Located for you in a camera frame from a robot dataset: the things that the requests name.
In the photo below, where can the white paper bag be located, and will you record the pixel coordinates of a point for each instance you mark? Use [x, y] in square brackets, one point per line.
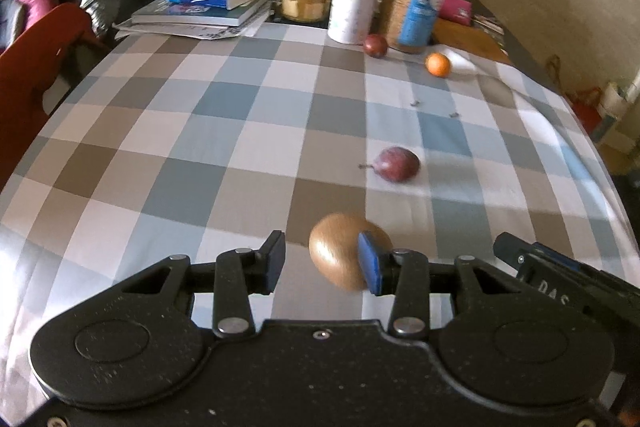
[617, 101]

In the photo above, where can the red paper bag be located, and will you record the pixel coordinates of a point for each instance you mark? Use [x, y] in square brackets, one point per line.
[587, 112]

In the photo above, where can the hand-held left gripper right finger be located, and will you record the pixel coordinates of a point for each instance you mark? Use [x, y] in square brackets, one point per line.
[370, 264]

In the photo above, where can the mandarin orange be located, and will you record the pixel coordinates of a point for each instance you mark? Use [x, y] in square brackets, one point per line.
[438, 65]

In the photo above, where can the brown kiwi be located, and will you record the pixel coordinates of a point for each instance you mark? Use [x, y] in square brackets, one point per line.
[337, 257]

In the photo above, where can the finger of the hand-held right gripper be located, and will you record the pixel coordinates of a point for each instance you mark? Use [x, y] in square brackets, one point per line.
[510, 252]
[557, 257]

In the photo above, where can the dark purple plum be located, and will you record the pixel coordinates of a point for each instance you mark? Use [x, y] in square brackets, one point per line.
[397, 164]

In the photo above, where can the checked tablecloth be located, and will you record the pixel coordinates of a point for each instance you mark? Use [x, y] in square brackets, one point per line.
[200, 132]

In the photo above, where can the dark cover book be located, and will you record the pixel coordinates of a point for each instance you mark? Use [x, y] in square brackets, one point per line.
[200, 13]

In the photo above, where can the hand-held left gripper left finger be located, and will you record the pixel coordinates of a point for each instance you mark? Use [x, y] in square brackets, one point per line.
[274, 263]

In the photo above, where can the pink pouch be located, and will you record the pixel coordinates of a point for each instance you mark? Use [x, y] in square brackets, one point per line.
[455, 9]

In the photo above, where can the brown wooden board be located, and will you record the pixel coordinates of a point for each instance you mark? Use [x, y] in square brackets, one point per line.
[470, 41]

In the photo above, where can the dark red plum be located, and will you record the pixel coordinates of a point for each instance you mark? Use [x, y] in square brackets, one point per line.
[375, 46]

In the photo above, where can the red wooden chair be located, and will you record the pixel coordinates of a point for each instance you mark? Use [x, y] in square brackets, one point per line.
[40, 52]

